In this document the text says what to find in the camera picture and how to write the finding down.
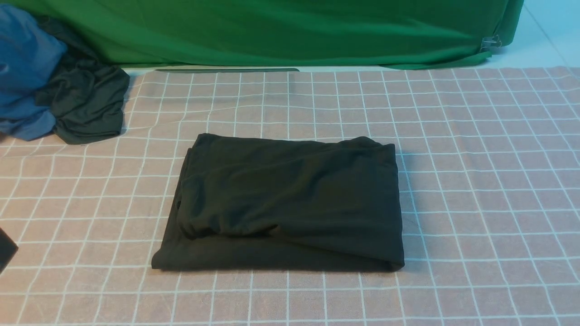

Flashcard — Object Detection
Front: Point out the dark gray long-sleeve shirt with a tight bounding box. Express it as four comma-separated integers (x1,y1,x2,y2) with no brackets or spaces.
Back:
151,133,405,272

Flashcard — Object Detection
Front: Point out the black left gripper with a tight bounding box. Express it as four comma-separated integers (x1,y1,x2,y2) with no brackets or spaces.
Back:
0,228,19,273

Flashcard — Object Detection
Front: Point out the green backdrop cloth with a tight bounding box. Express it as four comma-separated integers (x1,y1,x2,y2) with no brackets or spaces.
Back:
9,0,523,70

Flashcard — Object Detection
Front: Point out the metal binder clip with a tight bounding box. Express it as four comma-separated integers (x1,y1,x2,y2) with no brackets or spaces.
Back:
480,35,502,53

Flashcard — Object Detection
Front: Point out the blue garment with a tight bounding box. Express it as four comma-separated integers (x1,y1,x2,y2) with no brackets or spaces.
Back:
0,4,67,141

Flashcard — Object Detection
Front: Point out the pink grid tablecloth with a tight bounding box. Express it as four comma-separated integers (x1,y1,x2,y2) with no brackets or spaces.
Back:
0,67,580,326

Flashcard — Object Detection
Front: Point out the crumpled dark gray garment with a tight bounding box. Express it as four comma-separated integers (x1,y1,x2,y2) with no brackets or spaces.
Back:
34,16,131,145

